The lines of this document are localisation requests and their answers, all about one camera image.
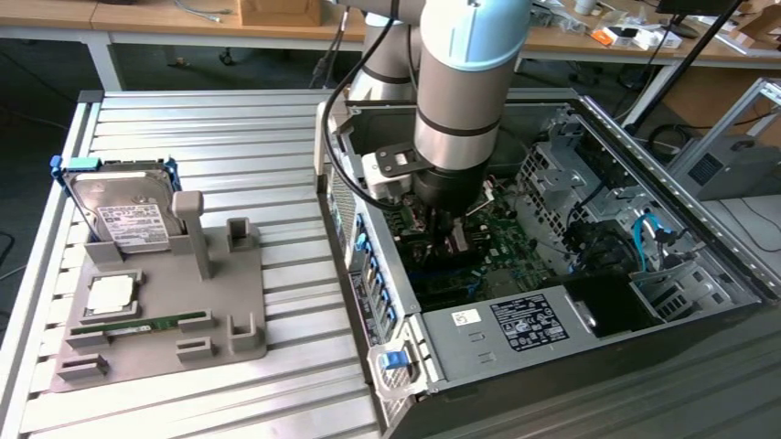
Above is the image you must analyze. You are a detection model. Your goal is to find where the blue wire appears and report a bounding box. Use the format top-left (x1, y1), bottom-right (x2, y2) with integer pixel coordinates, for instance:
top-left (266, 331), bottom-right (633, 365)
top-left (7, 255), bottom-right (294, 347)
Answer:
top-left (632, 212), bottom-right (679, 275)

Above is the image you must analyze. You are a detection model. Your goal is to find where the green motherboard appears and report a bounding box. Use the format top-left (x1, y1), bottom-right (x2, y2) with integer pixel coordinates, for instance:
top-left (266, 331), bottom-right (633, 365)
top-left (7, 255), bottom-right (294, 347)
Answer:
top-left (365, 171), bottom-right (554, 312)

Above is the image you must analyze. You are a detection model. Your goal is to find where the grey network cable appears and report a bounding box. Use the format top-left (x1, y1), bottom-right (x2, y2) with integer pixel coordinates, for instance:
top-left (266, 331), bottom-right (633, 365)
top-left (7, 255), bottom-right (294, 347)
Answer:
top-left (173, 0), bottom-right (235, 23)

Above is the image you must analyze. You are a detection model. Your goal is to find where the green graphics card black fan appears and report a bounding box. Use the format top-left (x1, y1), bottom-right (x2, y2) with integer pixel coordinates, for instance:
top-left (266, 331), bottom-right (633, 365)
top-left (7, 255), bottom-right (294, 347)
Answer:
top-left (402, 228), bottom-right (485, 278)

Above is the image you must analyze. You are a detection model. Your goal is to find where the grey case handle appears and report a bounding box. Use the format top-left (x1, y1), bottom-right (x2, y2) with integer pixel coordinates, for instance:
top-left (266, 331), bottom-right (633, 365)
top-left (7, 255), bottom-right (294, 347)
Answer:
top-left (314, 101), bottom-right (357, 177)
top-left (370, 340), bottom-right (429, 402)

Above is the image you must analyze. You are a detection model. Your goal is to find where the black coiled cable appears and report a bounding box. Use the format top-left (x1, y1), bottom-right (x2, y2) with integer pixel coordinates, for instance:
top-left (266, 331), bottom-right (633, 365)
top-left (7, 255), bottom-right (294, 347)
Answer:
top-left (647, 123), bottom-right (697, 159)

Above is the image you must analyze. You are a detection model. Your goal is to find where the metal socket cover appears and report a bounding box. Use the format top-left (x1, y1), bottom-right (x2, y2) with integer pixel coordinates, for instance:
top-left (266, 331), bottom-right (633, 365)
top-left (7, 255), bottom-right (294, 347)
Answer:
top-left (466, 180), bottom-right (500, 216)

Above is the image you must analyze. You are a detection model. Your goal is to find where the silver chipset heat sink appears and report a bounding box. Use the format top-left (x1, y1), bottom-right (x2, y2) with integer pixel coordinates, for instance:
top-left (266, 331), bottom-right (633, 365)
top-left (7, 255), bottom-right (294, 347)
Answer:
top-left (485, 269), bottom-right (528, 296)

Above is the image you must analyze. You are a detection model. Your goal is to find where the wooden desk white frame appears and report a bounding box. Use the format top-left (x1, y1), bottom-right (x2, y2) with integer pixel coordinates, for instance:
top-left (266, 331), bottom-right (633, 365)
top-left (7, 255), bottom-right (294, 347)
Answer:
top-left (505, 0), bottom-right (781, 74)
top-left (0, 0), bottom-right (368, 91)

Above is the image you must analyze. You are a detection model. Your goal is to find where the silver CPU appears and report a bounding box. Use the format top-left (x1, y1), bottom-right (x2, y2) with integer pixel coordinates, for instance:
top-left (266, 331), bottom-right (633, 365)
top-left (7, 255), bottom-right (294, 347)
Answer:
top-left (84, 275), bottom-right (139, 316)

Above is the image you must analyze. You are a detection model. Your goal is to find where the orange white box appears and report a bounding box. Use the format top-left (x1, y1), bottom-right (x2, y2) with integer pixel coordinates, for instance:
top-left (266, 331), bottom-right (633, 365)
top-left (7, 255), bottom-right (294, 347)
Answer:
top-left (590, 25), bottom-right (640, 47)

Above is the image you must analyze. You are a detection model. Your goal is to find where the brown cardboard box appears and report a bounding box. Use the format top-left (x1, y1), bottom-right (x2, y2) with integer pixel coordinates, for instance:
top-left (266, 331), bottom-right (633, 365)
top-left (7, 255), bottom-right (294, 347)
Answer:
top-left (238, 0), bottom-right (323, 27)
top-left (735, 0), bottom-right (781, 45)

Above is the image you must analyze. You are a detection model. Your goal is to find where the black stand pole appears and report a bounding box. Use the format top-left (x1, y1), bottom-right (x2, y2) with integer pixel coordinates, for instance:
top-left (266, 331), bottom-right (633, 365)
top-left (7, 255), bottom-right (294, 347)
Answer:
top-left (620, 0), bottom-right (749, 136)

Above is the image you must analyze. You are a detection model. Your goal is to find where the grey plastic parts rack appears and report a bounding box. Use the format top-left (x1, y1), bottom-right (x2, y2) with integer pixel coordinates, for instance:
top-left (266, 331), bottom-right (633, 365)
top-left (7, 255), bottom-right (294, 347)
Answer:
top-left (48, 190), bottom-right (270, 394)

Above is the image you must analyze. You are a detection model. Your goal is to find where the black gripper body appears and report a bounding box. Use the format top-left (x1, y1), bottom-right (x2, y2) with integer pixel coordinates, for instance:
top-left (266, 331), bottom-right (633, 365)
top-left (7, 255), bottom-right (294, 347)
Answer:
top-left (413, 163), bottom-right (490, 220)

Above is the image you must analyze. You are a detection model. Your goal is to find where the CPU socket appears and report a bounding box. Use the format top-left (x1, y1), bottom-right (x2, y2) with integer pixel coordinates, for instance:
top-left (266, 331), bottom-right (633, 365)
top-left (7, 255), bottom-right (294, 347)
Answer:
top-left (400, 196), bottom-right (433, 232)

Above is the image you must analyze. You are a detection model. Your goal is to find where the green RAM stick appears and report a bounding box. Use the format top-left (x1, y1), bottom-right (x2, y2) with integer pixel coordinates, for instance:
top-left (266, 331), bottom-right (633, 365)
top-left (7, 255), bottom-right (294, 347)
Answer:
top-left (71, 312), bottom-right (207, 337)

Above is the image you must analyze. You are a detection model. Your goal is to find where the grey power supply unit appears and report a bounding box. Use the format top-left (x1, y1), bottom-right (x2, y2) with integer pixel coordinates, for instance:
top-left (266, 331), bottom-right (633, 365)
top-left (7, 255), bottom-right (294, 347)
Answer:
top-left (420, 285), bottom-right (604, 383)

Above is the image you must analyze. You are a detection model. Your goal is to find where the open metal PC case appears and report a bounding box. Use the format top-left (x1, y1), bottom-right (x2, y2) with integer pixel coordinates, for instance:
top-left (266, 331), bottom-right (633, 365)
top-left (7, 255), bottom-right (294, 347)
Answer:
top-left (314, 93), bottom-right (772, 439)

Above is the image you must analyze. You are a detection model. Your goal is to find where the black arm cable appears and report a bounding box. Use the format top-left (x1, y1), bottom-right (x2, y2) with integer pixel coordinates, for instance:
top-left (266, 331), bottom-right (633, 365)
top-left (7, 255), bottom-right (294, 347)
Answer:
top-left (307, 0), bottom-right (409, 212)

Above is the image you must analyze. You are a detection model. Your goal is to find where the hard disk blue caddy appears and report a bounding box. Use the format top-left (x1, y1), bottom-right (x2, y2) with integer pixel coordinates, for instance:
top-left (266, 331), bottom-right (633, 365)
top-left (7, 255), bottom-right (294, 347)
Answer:
top-left (50, 155), bottom-right (185, 255)

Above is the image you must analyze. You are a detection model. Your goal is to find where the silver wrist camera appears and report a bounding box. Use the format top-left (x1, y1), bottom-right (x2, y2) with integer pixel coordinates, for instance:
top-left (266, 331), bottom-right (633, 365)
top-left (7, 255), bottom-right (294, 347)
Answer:
top-left (360, 143), bottom-right (426, 202)

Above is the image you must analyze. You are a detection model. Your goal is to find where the black monitor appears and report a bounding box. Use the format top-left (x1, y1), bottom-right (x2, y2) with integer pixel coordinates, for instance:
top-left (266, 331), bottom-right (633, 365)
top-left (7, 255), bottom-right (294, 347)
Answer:
top-left (656, 0), bottom-right (744, 38)

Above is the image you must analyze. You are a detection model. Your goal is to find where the aluminium profile frame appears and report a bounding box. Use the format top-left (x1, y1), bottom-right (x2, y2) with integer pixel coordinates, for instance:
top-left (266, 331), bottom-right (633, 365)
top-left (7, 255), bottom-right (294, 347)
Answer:
top-left (695, 77), bottom-right (781, 152)

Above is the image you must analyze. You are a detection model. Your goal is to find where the grey computer tower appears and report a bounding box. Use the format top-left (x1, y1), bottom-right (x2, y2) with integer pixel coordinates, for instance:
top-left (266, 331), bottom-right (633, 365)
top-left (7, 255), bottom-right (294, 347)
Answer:
top-left (668, 134), bottom-right (781, 202)

